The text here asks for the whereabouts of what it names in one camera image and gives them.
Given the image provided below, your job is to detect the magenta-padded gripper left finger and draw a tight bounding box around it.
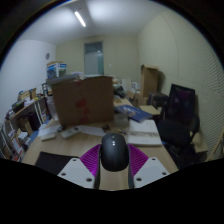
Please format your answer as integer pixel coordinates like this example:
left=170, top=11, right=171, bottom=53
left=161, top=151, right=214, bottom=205
left=57, top=143, right=102, bottom=190

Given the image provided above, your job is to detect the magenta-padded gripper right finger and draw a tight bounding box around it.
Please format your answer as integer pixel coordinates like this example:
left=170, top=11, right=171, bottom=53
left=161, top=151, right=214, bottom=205
left=127, top=143, right=170, bottom=190

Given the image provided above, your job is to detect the black computer mouse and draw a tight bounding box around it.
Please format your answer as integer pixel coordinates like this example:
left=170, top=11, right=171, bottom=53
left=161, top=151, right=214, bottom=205
left=99, top=132, right=130, bottom=173

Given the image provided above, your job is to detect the black mouse pad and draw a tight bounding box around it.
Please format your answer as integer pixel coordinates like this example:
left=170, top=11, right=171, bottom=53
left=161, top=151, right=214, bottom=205
left=34, top=151, right=79, bottom=176

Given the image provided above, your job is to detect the white book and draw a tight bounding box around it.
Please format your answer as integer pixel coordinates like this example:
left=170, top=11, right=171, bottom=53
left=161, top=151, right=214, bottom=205
left=126, top=119, right=163, bottom=147

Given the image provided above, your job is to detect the white paper sheet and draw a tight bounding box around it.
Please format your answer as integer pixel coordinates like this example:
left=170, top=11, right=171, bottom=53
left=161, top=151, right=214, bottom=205
left=78, top=124, right=107, bottom=137

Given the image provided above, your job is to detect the black office chair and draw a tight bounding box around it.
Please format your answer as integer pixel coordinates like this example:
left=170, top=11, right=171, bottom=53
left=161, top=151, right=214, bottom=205
left=156, top=83, right=201, bottom=169

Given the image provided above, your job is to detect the small clear plastic container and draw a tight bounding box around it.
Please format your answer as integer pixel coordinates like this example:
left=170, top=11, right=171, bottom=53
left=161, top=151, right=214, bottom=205
left=114, top=112, right=129, bottom=126

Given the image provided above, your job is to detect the blue book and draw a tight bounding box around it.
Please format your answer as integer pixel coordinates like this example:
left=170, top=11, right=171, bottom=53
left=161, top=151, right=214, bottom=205
left=114, top=104, right=154, bottom=123

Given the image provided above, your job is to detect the large brown cardboard box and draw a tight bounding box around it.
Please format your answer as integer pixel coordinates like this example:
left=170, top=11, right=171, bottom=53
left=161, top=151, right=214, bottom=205
left=49, top=75, right=115, bottom=127

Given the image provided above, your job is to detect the shelf unit with books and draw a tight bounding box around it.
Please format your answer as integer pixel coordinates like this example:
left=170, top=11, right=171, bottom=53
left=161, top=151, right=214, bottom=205
left=0, top=87, right=51, bottom=163

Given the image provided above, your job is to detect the tall open cardboard box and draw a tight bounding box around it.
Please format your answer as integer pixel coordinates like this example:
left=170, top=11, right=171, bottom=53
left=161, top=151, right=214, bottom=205
left=139, top=64, right=159, bottom=98

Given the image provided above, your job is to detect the glass-door display fridge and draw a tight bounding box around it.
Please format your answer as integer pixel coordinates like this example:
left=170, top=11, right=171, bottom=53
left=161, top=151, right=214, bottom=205
left=46, top=61, right=68, bottom=80

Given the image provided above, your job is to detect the grey door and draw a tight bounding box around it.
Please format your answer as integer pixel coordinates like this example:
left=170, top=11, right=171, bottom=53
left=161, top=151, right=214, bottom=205
left=83, top=41, right=104, bottom=76

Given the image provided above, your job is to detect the ceiling light tube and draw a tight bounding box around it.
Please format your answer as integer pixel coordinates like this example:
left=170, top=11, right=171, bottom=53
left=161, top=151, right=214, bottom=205
left=73, top=10, right=87, bottom=28

